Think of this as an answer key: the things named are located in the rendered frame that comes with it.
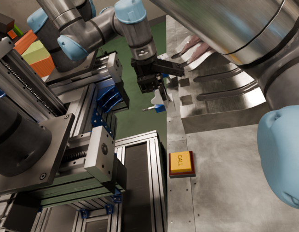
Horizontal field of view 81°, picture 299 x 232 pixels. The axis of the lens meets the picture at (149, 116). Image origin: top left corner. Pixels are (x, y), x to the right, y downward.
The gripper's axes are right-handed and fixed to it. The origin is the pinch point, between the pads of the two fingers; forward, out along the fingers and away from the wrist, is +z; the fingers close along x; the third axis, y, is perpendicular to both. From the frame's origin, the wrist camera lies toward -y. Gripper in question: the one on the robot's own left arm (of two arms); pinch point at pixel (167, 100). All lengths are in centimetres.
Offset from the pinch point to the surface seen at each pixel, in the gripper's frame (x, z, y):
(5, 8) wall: -355, -33, 285
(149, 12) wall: -362, 64, 15
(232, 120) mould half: 12.9, 4.7, -19.7
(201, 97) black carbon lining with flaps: 3.6, -0.1, -12.4
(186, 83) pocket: -10.0, 2.0, -9.0
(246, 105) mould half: 11.9, -0.1, -24.3
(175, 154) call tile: 21.5, 4.7, 0.4
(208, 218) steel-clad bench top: 39.4, 8.3, -4.7
